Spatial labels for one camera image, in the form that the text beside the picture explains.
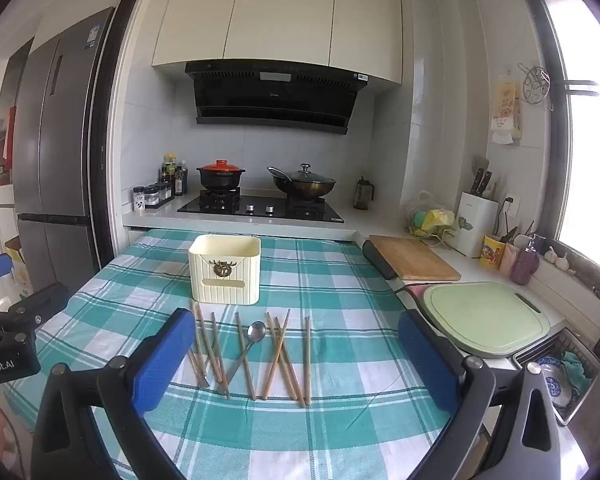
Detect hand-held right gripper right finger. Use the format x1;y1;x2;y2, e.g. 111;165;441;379
397;310;563;480

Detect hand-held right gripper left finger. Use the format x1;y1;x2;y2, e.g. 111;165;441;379
30;307;197;480

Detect cream utensil holder box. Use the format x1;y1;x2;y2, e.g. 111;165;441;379
188;234;262;306

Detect row of wooden chopsticks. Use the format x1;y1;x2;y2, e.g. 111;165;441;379
187;300;313;408

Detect cardboard box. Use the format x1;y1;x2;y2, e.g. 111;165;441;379
3;235;34;297

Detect green plastic cutting board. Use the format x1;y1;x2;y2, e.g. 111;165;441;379
422;282;551;358

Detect metal spoon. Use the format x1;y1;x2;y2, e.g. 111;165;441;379
225;321;267;383

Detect wooden cutting board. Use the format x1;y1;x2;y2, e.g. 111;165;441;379
369;234;462;282

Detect long black pad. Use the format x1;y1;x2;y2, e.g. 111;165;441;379
362;240;398;281

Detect yellow printed cup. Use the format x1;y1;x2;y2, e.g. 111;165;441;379
481;234;506;267

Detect pink cup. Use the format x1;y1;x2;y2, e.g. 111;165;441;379
500;241;522;276

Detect grey refrigerator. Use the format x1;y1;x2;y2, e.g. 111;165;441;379
10;7;116;291

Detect blue white patterned bowl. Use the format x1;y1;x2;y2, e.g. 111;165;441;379
534;357;579;409

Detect purple soap bottle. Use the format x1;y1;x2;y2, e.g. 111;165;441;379
511;235;541;285

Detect plastic bag of yellow packets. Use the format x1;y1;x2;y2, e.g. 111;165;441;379
405;190;457;247

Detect white knife block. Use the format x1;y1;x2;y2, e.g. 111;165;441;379
454;191;499;259

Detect teal white checked tablecloth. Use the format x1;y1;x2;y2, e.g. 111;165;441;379
2;227;486;480

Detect teal dish cloth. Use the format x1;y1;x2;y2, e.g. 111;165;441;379
561;351;594;392

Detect row of small spice jars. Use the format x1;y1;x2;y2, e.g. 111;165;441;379
144;182;175;209

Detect garlic bulbs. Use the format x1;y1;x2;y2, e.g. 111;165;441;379
544;246;577;275

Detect dark glass jug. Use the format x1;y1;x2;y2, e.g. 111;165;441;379
353;176;376;211

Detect metal dish basket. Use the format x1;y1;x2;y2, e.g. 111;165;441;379
512;329;600;427

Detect black gas hob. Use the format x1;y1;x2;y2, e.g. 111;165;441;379
176;192;346;224

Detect green cap sauce bottle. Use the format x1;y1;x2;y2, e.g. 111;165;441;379
161;154;178;196

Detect black clay pot red lid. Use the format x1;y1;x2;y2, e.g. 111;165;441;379
196;160;247;194

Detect dark wok with glass lid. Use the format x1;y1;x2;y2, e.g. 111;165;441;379
267;163;337;200

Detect printed hanging bag dispenser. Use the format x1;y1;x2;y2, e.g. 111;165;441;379
489;74;524;146

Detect window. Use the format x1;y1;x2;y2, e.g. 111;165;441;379
539;0;600;273

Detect black range hood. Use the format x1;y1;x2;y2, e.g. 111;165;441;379
184;60;370;136

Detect white wall socket with plug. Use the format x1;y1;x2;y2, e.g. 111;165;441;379
499;193;522;220

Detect dark handled kitchen knives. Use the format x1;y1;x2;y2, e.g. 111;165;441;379
471;156;494;197

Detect hanging metal wire trivet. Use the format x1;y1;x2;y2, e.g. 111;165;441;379
518;62;554;110

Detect white wall cabinet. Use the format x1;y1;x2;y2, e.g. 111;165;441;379
151;0;404;86

